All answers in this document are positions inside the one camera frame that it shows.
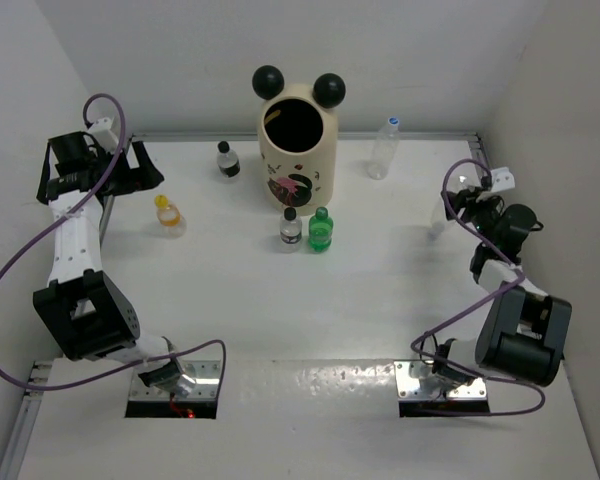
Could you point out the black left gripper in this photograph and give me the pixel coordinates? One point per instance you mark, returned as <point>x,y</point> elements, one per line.
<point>135,179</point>

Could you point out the blue label clear bottle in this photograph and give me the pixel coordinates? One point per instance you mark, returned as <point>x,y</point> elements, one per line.
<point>290,230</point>

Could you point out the green plastic bottle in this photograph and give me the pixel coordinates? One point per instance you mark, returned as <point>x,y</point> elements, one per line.
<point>320,230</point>

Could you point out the cream bin with black ears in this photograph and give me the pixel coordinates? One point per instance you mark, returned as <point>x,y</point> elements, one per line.
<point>297,131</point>

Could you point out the metal base plate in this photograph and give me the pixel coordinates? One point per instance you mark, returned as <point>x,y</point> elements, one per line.
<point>198,382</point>
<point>416,382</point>

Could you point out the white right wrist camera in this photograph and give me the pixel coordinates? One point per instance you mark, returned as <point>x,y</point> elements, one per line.
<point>500,180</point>

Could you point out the tall clear blue cap bottle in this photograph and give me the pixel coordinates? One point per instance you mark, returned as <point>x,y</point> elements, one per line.
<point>384,149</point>

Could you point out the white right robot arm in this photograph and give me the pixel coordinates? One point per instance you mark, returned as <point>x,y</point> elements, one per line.
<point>525,331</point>

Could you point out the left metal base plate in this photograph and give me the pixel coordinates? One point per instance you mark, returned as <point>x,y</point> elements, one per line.
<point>198,382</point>

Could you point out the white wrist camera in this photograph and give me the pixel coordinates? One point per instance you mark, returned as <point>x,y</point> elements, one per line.
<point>500,180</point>
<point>103,132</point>

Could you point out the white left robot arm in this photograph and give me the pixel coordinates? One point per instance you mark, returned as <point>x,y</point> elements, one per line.
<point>86,313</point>

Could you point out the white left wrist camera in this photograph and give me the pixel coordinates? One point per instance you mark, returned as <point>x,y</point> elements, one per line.
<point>103,132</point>

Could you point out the black cap bottle near bin back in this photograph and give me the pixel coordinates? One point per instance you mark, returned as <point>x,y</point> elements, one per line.
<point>227,161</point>

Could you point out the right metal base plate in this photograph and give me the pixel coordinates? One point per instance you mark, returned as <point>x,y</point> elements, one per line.
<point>416,382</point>

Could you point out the yellow cap orange bottle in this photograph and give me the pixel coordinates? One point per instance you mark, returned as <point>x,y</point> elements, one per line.
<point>169,216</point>

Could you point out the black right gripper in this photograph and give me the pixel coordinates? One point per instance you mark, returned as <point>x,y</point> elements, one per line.
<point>471,199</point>

